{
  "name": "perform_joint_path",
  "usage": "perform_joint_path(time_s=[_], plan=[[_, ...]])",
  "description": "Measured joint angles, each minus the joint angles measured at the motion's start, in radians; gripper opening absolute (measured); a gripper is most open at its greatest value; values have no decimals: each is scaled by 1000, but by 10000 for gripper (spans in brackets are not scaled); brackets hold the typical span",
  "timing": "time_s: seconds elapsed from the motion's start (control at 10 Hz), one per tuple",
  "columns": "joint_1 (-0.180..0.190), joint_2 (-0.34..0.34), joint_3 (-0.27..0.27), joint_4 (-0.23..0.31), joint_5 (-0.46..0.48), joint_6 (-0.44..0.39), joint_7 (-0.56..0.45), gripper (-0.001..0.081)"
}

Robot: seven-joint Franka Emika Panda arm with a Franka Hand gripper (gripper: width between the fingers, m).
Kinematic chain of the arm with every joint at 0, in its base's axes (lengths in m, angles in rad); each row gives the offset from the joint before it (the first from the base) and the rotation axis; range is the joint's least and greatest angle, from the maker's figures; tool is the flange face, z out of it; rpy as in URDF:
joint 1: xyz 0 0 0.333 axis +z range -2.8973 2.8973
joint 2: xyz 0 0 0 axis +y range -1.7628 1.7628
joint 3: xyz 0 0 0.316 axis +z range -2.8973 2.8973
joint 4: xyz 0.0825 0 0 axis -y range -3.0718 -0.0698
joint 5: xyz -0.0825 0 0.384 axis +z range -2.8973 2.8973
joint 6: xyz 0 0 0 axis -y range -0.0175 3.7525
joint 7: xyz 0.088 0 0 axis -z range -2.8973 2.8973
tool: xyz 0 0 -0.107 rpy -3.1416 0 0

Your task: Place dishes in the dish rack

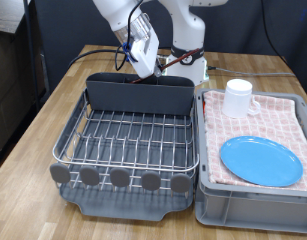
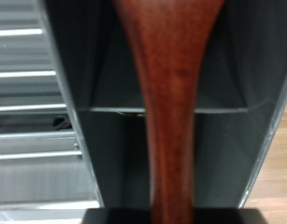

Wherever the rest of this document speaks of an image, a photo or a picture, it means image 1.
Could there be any white plastic mug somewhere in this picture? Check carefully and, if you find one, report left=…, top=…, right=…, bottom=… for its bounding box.
left=221, top=78, right=261, bottom=120

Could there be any brown wooden spoon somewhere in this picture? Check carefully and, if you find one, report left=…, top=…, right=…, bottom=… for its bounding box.
left=130, top=47, right=201, bottom=84

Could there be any blue round plate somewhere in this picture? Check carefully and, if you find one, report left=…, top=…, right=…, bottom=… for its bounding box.
left=219, top=134, right=304, bottom=188

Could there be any brown cardboard box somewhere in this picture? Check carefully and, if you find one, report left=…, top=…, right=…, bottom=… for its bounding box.
left=0, top=29, right=33, bottom=156

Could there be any pink checkered cloth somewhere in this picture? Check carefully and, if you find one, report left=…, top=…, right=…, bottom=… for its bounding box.
left=203, top=90, right=307, bottom=193

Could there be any grey dish drying rack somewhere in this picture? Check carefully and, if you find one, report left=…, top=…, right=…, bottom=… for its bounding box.
left=49, top=88, right=198, bottom=222

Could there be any metal wire dish rack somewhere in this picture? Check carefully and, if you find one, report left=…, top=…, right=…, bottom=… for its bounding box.
left=52, top=88, right=200, bottom=194

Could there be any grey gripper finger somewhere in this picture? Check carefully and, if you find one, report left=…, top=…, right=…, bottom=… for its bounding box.
left=153, top=63, right=163, bottom=79

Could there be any grey cable on table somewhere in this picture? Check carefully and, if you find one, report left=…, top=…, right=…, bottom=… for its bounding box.
left=207, top=65, right=294, bottom=77

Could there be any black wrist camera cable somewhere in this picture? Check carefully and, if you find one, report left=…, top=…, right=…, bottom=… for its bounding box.
left=114, top=0, right=145, bottom=72

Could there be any dark grey cutlery holder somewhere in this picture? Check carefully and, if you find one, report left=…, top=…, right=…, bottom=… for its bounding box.
left=85, top=72, right=196, bottom=117

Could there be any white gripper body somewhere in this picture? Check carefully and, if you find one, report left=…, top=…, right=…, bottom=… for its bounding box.
left=127, top=31, right=161, bottom=80

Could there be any grey plastic crate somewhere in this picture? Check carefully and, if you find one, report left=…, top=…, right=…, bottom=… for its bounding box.
left=194, top=87, right=307, bottom=235

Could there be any black cable on table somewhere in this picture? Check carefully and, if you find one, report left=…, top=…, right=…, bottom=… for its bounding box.
left=68, top=49, right=128, bottom=70

